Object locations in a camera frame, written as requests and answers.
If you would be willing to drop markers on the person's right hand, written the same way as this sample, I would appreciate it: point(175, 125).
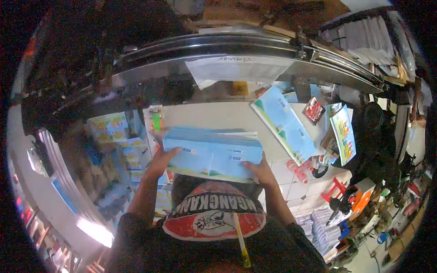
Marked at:
point(264, 174)

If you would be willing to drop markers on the person's left hand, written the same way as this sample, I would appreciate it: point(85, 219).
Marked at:
point(157, 163)

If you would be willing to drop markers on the stack of blue booklets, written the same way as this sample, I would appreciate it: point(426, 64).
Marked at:
point(213, 155)

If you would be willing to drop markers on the red bottles pack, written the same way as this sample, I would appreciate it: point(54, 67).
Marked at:
point(297, 169)

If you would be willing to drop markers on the green and orange toy pack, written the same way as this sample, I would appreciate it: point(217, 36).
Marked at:
point(156, 119)

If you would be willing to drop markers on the heap of colourful boxes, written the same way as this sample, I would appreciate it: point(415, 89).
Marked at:
point(116, 143)

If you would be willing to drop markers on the open blue booklet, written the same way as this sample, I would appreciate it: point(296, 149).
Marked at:
point(286, 123)

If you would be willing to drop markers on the yellow pen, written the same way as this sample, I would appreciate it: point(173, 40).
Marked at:
point(241, 239)

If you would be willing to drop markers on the person's body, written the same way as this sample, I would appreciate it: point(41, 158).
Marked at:
point(211, 218)

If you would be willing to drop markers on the red plastic stool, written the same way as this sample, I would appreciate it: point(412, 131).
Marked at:
point(333, 191)

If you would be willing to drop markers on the pile of grey newspapers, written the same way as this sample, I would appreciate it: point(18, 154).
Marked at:
point(319, 230)

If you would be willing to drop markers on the red snack packet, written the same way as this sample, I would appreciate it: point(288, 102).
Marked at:
point(313, 110)

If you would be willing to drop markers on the colourful printed leaflet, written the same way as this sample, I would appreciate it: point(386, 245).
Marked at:
point(344, 136)

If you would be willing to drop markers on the orange and white box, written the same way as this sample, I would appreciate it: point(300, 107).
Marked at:
point(361, 198)

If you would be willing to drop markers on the white handwritten paper sheet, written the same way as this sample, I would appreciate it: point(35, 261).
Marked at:
point(235, 70)

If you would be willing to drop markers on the stack of white papers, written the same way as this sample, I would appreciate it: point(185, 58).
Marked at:
point(365, 41)

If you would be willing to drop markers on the metal counter frame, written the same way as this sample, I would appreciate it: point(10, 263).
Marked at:
point(218, 44)

